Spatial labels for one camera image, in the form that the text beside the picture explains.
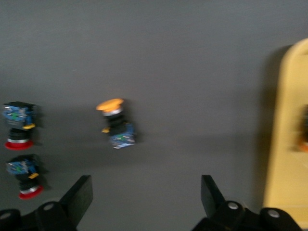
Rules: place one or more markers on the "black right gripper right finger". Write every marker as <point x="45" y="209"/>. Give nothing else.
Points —
<point x="209" y="192"/>

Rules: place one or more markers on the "yellow plastic tray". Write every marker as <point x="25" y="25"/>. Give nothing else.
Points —
<point x="284" y="144"/>

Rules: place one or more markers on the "dark grey table mat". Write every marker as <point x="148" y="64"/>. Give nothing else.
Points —
<point x="168" y="60"/>

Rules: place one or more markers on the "red mushroom push button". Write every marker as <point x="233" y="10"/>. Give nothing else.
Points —
<point x="18" y="118"/>
<point x="24" y="170"/>

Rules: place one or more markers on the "yellow mushroom push button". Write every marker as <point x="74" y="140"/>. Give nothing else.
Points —
<point x="303" y="127"/>
<point x="118" y="125"/>

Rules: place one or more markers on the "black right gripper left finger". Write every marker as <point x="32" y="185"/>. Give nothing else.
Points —
<point x="79" y="192"/>

